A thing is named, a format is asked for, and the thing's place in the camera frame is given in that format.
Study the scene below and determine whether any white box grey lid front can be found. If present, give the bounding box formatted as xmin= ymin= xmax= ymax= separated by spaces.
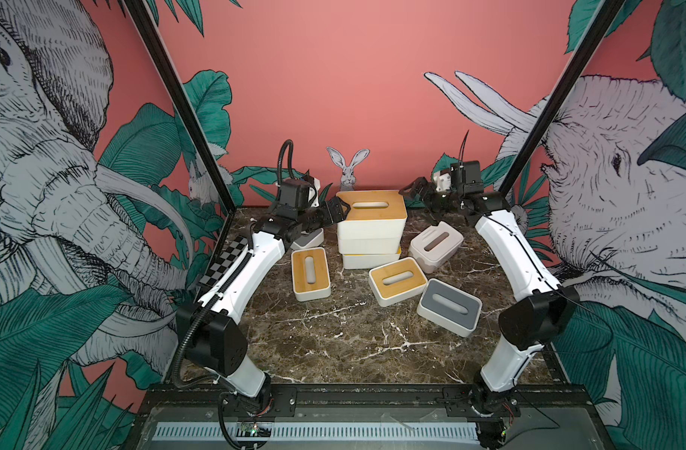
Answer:
xmin=417 ymin=279 xmax=483 ymax=338

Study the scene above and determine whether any pink white drip tissue box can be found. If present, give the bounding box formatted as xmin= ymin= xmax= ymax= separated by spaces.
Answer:
xmin=408 ymin=221 xmax=464 ymax=274

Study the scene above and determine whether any white box bamboo lid corner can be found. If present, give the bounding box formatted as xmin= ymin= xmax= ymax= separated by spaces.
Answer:
xmin=336 ymin=190 xmax=408 ymax=240

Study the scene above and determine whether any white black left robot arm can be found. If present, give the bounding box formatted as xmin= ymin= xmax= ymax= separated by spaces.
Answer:
xmin=170 ymin=177 xmax=351 ymax=416

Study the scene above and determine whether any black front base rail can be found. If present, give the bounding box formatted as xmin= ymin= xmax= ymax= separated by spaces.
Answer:
xmin=140 ymin=384 xmax=596 ymax=422

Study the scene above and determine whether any white ribbed cable duct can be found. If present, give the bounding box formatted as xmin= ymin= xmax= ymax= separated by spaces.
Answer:
xmin=152 ymin=422 xmax=479 ymax=444

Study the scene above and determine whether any black white checkerboard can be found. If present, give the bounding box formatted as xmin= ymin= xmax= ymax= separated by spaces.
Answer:
xmin=200 ymin=235 xmax=247 ymax=289

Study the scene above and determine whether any small white box bamboo lid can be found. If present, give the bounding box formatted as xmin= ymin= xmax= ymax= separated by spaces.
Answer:
xmin=368 ymin=257 xmax=428 ymax=308

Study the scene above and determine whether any black frame post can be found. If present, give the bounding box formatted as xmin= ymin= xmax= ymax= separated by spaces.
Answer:
xmin=498 ymin=0 xmax=624 ymax=197
xmin=122 ymin=0 xmax=235 ymax=212

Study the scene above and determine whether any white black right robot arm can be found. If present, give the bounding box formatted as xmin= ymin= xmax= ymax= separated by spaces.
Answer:
xmin=399 ymin=160 xmax=579 ymax=416

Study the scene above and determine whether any large white box bamboo lid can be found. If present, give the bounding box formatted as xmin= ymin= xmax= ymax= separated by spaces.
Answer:
xmin=337 ymin=235 xmax=401 ymax=255

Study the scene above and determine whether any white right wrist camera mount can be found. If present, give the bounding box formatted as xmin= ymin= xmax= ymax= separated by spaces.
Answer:
xmin=432 ymin=169 xmax=452 ymax=192

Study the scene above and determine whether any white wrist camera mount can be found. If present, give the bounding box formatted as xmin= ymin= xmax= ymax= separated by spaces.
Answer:
xmin=303 ymin=174 xmax=321 ymax=208
xmin=432 ymin=169 xmax=452 ymax=192

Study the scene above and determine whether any white box grey lid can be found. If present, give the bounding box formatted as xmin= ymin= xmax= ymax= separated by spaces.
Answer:
xmin=417 ymin=279 xmax=483 ymax=338
xmin=290 ymin=229 xmax=324 ymax=251

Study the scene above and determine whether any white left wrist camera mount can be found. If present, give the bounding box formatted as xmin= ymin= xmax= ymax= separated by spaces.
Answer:
xmin=303 ymin=174 xmax=321 ymax=208

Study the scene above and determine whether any white box yellow wood lid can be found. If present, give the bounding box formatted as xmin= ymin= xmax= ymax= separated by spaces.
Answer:
xmin=342 ymin=247 xmax=402 ymax=270

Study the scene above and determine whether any black left frame post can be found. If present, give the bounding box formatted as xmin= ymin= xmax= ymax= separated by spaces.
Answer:
xmin=122 ymin=0 xmax=235 ymax=212

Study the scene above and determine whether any narrow white box bamboo lid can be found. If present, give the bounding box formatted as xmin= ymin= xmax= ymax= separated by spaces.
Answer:
xmin=291 ymin=247 xmax=332 ymax=302

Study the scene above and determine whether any black right frame post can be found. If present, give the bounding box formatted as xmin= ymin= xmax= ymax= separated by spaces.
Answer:
xmin=498 ymin=0 xmax=624 ymax=197

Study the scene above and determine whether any white box grey lid back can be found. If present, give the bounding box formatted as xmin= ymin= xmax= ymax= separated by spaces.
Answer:
xmin=290 ymin=229 xmax=324 ymax=251

